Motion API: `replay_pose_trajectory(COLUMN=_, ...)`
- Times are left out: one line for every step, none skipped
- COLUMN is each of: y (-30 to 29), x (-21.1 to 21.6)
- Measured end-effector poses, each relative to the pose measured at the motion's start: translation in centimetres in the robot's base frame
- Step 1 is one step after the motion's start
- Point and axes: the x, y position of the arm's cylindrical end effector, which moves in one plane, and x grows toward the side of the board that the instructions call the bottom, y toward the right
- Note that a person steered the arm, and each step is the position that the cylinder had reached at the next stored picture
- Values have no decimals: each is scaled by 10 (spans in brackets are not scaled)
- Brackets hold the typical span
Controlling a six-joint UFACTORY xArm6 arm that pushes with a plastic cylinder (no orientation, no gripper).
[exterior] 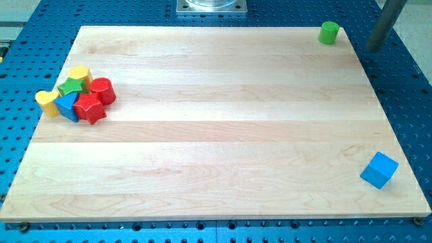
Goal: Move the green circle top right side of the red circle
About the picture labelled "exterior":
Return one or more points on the green cylinder block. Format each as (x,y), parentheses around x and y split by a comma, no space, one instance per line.
(328,32)

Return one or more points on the light wooden board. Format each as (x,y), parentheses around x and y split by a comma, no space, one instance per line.
(215,123)

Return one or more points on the red cylinder block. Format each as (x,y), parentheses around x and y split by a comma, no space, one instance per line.
(104,90)

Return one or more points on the red star block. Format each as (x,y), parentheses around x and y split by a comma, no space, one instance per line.
(88,107)

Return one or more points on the yellow hexagon block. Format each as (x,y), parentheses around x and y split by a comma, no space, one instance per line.
(81,72)

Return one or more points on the green star block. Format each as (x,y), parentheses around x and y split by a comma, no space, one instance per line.
(72,85)

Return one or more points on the blue triangle block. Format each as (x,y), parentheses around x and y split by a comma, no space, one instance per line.
(65,105)

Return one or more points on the blue cube block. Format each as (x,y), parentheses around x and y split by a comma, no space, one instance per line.
(380,170)

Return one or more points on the yellow heart block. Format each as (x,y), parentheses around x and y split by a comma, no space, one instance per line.
(46,101)

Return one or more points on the blue perforated metal table plate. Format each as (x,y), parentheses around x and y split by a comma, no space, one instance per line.
(400,75)

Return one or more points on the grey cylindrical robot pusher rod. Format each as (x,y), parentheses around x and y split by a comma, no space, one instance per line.
(389,15)

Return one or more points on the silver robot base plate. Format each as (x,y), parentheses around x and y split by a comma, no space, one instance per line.
(211,7)

